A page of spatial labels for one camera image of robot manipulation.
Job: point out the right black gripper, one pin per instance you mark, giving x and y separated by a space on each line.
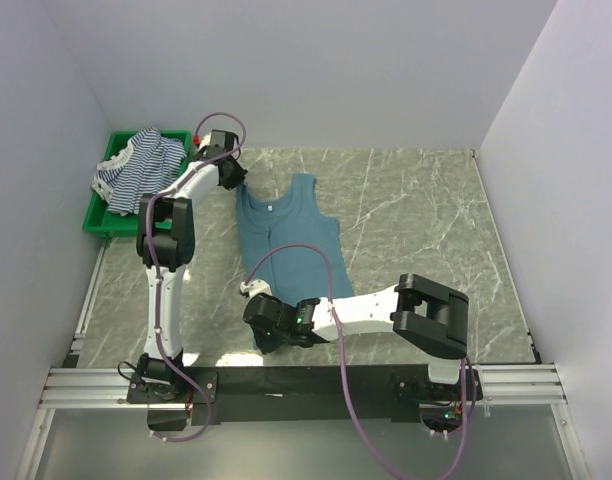
266 346

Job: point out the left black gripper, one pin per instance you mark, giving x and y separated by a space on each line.
238 179

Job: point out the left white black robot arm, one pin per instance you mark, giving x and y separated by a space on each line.
166 245

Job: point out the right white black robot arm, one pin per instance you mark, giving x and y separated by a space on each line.
429 315

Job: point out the blue white striped tank top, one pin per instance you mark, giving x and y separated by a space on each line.
149 163

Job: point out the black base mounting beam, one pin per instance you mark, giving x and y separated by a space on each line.
400 393

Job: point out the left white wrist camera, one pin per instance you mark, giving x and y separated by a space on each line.
201 141

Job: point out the aluminium frame rail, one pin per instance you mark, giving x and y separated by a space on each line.
74 388

